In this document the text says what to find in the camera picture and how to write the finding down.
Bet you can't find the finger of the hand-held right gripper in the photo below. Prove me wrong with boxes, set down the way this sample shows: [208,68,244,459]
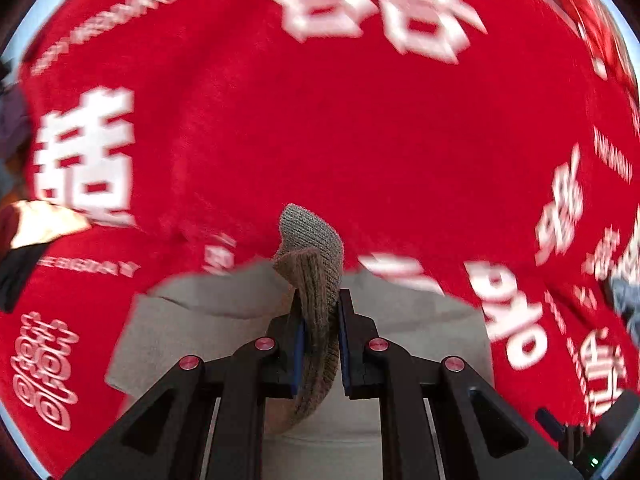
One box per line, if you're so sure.
[535,407,568,442]

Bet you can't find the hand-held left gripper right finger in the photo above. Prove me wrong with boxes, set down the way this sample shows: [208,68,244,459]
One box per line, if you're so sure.
[337,287,585,480]

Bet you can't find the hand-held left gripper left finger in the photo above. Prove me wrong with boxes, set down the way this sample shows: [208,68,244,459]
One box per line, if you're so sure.
[62,290,308,480]

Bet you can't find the grey small sweater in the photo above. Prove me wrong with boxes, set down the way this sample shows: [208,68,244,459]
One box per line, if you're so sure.
[104,203,496,443]

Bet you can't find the blue-grey cloth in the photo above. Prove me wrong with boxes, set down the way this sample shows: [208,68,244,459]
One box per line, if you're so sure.
[602,252,640,328]

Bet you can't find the red printed blanket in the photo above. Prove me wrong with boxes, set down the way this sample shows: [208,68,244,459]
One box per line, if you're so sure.
[0,0,640,478]

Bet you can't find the beige cloth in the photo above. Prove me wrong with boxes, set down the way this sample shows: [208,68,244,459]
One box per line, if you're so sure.
[0,200,94,252]

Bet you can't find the dark cloth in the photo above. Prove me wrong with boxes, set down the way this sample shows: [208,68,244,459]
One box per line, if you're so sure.
[0,244,52,314]

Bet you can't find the purple-grey cloth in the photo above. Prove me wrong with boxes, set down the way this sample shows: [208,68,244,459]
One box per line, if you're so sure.
[0,60,36,201]

